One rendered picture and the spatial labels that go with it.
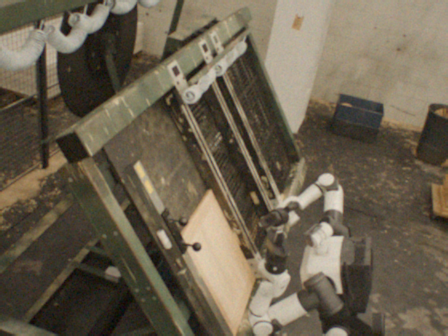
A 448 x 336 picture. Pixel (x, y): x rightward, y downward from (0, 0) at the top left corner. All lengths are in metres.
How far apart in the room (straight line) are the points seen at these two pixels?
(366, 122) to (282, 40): 1.55
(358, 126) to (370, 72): 1.12
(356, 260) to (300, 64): 4.10
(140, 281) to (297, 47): 4.50
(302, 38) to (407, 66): 1.97
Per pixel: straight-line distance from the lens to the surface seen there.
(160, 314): 1.87
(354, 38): 7.23
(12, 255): 2.82
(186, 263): 2.00
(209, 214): 2.29
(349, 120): 6.46
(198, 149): 2.27
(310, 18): 5.81
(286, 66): 5.99
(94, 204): 1.68
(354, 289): 2.16
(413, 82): 7.37
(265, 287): 1.96
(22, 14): 1.90
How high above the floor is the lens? 2.66
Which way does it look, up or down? 31 degrees down
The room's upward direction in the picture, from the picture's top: 10 degrees clockwise
